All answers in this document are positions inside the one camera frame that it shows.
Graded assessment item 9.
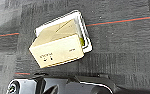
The thin white cable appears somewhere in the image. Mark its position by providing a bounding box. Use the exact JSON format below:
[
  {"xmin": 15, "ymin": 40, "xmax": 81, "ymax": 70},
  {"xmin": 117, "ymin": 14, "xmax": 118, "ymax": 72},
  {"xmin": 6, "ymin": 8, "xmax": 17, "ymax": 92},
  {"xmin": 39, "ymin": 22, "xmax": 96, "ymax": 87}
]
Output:
[{"xmin": 74, "ymin": 79, "xmax": 109, "ymax": 89}]

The tan cardboard box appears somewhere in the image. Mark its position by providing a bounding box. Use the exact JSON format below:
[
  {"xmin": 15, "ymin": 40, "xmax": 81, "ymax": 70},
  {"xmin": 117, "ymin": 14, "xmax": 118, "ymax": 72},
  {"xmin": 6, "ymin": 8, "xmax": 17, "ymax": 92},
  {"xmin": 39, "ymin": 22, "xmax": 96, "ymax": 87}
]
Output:
[{"xmin": 28, "ymin": 18, "xmax": 86, "ymax": 69}]

